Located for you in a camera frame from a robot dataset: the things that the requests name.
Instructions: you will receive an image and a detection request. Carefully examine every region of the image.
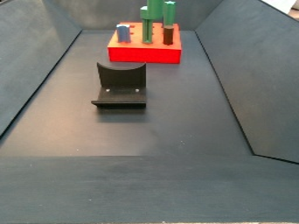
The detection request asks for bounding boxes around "green round cylinder peg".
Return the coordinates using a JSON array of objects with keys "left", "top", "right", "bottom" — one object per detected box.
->
[{"left": 146, "top": 0, "right": 164, "bottom": 19}]

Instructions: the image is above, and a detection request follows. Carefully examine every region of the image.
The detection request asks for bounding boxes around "red foam peg board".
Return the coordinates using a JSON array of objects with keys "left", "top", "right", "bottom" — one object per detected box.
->
[{"left": 106, "top": 22, "right": 182, "bottom": 64}]

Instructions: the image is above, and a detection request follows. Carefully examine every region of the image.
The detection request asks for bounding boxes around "black curved stand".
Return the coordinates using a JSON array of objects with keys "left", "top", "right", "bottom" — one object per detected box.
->
[{"left": 90, "top": 64, "right": 146, "bottom": 108}]

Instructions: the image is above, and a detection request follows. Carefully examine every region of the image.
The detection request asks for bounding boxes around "dark brown cylinder peg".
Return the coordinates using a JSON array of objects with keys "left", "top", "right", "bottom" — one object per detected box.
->
[{"left": 162, "top": 25, "right": 173, "bottom": 45}]

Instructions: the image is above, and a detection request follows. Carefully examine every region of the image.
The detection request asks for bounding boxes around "light blue notched block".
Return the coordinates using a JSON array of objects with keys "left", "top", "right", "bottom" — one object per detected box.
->
[{"left": 116, "top": 24, "right": 130, "bottom": 43}]

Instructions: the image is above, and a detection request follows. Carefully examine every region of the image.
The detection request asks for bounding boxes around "green pentagon-top peg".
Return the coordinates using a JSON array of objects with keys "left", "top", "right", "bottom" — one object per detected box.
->
[{"left": 140, "top": 6, "right": 153, "bottom": 44}]

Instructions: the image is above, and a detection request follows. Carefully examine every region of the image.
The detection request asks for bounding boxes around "green star-shaped peg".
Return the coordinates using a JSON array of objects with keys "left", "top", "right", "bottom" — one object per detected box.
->
[{"left": 162, "top": 1, "right": 176, "bottom": 26}]

